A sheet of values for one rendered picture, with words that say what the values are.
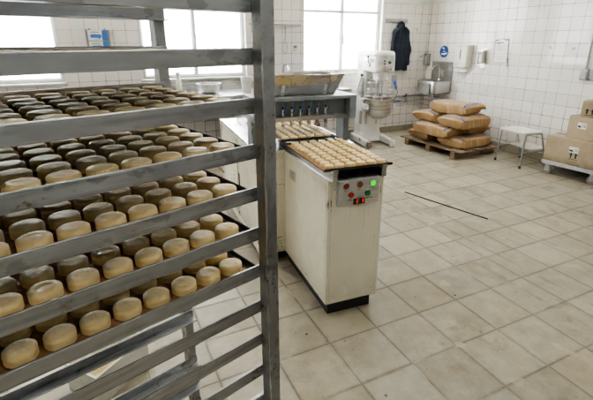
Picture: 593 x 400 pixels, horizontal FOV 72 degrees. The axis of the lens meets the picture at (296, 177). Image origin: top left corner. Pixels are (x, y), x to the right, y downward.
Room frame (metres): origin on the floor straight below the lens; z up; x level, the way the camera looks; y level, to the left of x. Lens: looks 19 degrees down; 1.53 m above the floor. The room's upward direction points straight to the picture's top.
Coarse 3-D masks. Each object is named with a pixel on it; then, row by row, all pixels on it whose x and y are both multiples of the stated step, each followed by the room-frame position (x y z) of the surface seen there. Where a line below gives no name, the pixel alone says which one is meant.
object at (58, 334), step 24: (216, 264) 0.82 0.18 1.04; (240, 264) 0.80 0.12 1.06; (144, 288) 0.71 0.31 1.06; (168, 288) 0.73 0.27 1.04; (192, 288) 0.71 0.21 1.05; (72, 312) 0.63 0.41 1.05; (96, 312) 0.63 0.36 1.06; (120, 312) 0.63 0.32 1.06; (144, 312) 0.65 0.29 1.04; (24, 336) 0.57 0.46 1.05; (48, 336) 0.56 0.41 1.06; (72, 336) 0.57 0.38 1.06; (0, 360) 0.53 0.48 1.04; (24, 360) 0.52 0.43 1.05
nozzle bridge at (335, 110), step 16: (288, 96) 2.72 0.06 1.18; (304, 96) 2.72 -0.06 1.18; (320, 96) 2.73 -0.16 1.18; (336, 96) 2.77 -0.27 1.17; (352, 96) 2.81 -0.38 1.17; (288, 112) 2.74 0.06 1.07; (304, 112) 2.78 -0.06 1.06; (320, 112) 2.82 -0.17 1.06; (336, 112) 2.87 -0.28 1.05; (352, 112) 2.81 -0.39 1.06; (336, 128) 3.01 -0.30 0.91
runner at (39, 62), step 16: (240, 48) 0.76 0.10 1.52; (0, 64) 0.53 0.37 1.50; (16, 64) 0.54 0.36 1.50; (32, 64) 0.55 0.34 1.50; (48, 64) 0.56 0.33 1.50; (64, 64) 0.58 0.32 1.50; (80, 64) 0.59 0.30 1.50; (96, 64) 0.60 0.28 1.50; (112, 64) 0.62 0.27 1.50; (128, 64) 0.63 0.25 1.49; (144, 64) 0.65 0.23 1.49; (160, 64) 0.66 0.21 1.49; (176, 64) 0.68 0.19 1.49; (192, 64) 0.70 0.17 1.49; (208, 64) 0.72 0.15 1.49; (224, 64) 0.74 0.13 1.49; (240, 64) 0.76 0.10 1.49
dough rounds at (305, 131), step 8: (280, 128) 2.94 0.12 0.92; (288, 128) 2.95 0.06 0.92; (296, 128) 2.94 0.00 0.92; (304, 128) 2.95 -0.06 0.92; (312, 128) 2.97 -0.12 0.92; (280, 136) 2.70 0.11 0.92; (288, 136) 2.72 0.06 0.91; (296, 136) 2.68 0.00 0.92; (304, 136) 2.69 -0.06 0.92; (312, 136) 2.71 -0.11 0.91
